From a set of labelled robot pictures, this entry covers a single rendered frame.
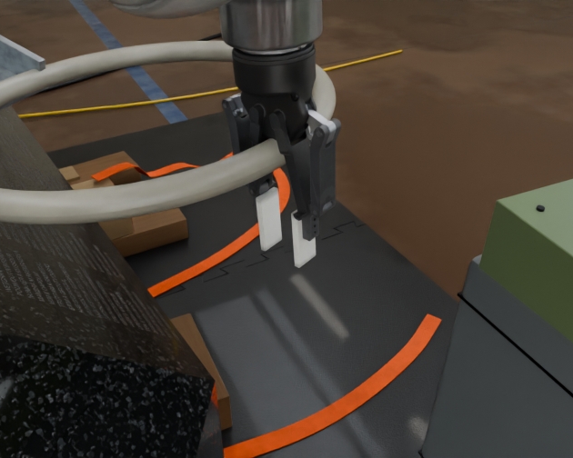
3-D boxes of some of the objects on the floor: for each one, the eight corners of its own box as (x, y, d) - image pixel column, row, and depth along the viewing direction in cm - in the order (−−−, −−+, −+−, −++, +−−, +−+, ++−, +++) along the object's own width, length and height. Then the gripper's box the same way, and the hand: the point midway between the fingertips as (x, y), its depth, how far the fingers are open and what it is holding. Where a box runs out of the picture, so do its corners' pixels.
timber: (233, 426, 135) (229, 395, 128) (185, 445, 131) (179, 414, 124) (194, 342, 157) (190, 312, 150) (152, 356, 153) (145, 326, 146)
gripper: (378, 44, 47) (371, 264, 60) (235, 19, 57) (256, 213, 70) (324, 70, 42) (328, 302, 56) (177, 38, 52) (212, 241, 66)
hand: (286, 229), depth 61 cm, fingers closed on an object, 4 cm apart
